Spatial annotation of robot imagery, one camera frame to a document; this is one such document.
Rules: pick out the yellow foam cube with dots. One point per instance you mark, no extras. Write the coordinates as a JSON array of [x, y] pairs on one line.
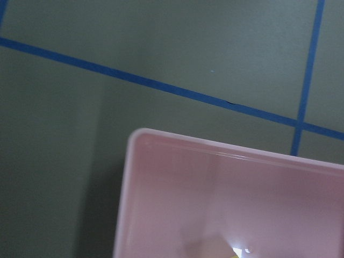
[[235, 253]]

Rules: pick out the pink plastic bin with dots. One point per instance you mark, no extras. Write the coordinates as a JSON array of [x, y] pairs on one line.
[[190, 197]]

